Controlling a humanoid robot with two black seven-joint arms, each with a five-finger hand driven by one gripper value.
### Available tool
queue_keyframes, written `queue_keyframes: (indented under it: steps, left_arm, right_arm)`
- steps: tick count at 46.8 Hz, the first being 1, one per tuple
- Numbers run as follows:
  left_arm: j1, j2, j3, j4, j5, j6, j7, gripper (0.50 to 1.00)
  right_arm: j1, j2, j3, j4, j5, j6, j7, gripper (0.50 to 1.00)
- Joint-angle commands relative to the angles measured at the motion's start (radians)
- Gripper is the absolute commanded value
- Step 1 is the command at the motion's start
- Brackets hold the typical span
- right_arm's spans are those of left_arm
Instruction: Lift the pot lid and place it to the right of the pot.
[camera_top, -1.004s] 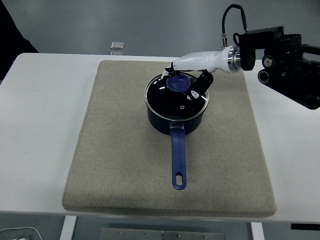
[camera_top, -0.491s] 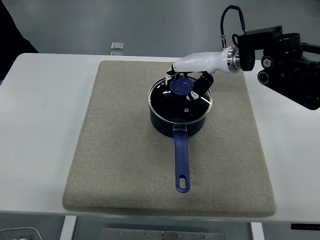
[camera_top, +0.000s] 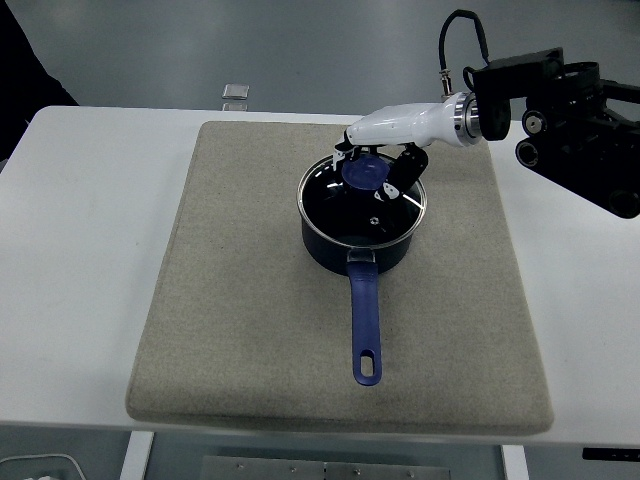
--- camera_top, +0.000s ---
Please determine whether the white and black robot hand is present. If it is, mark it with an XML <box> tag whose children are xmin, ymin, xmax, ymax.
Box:
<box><xmin>332</xmin><ymin>93</ymin><xmax>470</xmax><ymax>205</ymax></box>

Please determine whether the grey metal plate with screws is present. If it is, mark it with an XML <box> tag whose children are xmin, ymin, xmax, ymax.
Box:
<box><xmin>201</xmin><ymin>454</ymin><xmax>451</xmax><ymax>480</ymax></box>

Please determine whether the person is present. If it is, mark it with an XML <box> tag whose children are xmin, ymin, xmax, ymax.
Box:
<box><xmin>0</xmin><ymin>0</ymin><xmax>79</xmax><ymax>161</ymax></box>

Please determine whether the white table leg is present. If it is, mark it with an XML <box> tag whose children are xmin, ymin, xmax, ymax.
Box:
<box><xmin>501</xmin><ymin>443</ymin><xmax>531</xmax><ymax>480</ymax></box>
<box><xmin>119</xmin><ymin>430</ymin><xmax>155</xmax><ymax>480</ymax></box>

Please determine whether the beige fabric mat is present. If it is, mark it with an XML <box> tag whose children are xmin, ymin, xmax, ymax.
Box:
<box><xmin>124</xmin><ymin>119</ymin><xmax>555</xmax><ymax>435</ymax></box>

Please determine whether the dark pot with blue handle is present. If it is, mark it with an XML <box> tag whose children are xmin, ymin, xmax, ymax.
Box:
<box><xmin>299</xmin><ymin>199</ymin><xmax>427</xmax><ymax>387</ymax></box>

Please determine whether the black table control panel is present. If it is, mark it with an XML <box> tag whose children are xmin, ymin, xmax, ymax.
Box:
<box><xmin>581</xmin><ymin>447</ymin><xmax>640</xmax><ymax>461</ymax></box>

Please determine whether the glass lid with blue knob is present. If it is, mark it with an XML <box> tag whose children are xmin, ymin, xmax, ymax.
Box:
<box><xmin>296</xmin><ymin>152</ymin><xmax>429</xmax><ymax>250</ymax></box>

